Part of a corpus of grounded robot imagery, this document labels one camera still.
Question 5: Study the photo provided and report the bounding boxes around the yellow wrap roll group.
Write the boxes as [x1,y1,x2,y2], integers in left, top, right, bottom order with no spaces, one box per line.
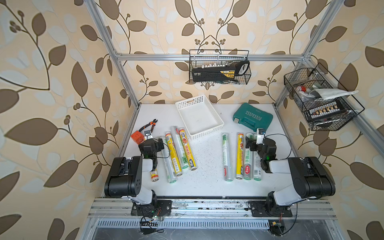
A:
[179,128,197,171]
[236,133,244,180]

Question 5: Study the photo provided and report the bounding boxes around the green grape wrap roll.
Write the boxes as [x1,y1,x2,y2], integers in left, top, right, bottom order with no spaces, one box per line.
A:
[171,126,189,170]

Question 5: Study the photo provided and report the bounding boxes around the white green wrap roll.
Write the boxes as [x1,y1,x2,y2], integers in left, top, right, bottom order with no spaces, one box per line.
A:
[222,133,234,182]

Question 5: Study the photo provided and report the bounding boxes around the white plastic perforated basket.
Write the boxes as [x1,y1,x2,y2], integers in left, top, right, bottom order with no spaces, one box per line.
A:
[175,96,224,140]

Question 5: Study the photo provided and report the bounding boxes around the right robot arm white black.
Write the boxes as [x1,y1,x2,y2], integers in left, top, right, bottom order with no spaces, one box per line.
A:
[246,137,336,208]

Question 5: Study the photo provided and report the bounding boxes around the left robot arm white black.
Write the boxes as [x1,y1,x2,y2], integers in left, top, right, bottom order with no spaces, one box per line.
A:
[104,139,165,207]

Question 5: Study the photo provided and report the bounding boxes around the white text wrap roll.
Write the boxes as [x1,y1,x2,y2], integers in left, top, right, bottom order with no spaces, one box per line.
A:
[253,134,262,181]

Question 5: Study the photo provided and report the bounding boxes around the green red-cap wrap roll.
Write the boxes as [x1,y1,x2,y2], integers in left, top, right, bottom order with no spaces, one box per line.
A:
[244,133,254,180]

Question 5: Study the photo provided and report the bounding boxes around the yellow red-end wrap roll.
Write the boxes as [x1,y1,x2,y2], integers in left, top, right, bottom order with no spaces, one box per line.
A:
[143,134,160,183]

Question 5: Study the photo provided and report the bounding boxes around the socket set in right basket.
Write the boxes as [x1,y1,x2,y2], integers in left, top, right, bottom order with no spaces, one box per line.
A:
[305,101,348,121]

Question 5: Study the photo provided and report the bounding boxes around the white paper in right basket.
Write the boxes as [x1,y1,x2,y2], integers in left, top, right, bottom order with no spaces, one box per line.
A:
[309,89,359,100]

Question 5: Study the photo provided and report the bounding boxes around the black yellow tool in basket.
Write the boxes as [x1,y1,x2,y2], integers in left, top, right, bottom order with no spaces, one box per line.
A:
[190,60,252,85]

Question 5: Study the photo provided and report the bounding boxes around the orange red cube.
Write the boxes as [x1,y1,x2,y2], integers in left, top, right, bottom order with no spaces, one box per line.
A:
[131,131,145,145]

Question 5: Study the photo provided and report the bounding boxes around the red black pliers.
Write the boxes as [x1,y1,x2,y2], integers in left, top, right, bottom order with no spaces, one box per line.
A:
[139,119,158,133]

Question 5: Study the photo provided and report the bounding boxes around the green plastic tool case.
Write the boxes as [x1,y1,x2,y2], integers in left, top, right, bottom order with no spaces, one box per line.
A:
[233,103,273,132]

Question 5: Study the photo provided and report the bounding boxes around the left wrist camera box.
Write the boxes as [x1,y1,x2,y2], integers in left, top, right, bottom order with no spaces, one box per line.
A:
[144,130,153,141]

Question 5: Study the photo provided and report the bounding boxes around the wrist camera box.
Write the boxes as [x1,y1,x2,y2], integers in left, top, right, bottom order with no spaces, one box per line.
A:
[144,130,153,141]
[256,128,266,144]

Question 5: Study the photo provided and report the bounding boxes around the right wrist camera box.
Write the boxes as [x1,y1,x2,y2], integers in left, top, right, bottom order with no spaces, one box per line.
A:
[256,128,266,144]

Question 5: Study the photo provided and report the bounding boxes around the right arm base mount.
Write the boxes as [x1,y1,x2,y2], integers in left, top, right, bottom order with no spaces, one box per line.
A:
[249,201,293,218]

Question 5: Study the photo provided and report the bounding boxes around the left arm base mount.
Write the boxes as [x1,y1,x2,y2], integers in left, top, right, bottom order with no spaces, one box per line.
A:
[131,200,172,217]

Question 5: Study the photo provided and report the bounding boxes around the right wall wire basket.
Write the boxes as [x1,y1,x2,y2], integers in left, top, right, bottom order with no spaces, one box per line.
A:
[284,63,365,131]

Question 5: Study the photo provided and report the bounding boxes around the wall wire basket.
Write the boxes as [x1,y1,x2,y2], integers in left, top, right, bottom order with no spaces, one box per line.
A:
[284,63,365,131]
[189,49,252,85]

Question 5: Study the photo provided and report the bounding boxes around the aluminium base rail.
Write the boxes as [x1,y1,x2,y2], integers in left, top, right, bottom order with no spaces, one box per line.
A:
[88,198,337,220]

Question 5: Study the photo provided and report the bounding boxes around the back wall wire basket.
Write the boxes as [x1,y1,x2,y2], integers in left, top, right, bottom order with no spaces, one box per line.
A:
[189,49,252,85]

